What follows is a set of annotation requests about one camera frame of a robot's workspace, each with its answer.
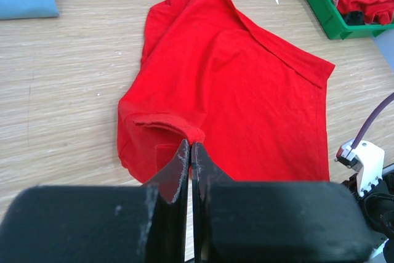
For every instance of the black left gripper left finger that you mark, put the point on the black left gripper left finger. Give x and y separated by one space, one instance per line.
167 195

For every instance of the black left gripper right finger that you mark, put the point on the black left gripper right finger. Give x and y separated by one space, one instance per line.
204 173

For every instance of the red t shirt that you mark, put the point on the red t shirt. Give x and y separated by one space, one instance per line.
210 75

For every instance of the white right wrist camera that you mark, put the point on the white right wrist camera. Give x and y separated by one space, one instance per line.
367 160

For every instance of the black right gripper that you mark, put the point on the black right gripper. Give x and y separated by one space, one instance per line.
376 205

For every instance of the green plastic bin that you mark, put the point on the green plastic bin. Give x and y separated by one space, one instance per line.
335 27

